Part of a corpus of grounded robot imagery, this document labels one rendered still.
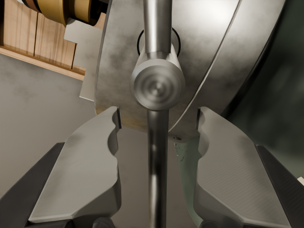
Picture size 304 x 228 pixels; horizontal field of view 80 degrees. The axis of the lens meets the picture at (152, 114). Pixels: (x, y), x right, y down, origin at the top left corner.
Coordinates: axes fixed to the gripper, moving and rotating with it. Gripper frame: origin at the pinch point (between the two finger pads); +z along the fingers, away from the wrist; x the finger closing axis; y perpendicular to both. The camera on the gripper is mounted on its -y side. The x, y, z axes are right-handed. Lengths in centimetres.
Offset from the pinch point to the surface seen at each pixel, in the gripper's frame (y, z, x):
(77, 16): -5.4, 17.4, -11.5
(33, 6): -6.7, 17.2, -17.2
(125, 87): 0.2, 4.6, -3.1
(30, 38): 0, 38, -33
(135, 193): 156, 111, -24
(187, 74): -1.2, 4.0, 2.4
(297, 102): 1.2, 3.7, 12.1
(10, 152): 105, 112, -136
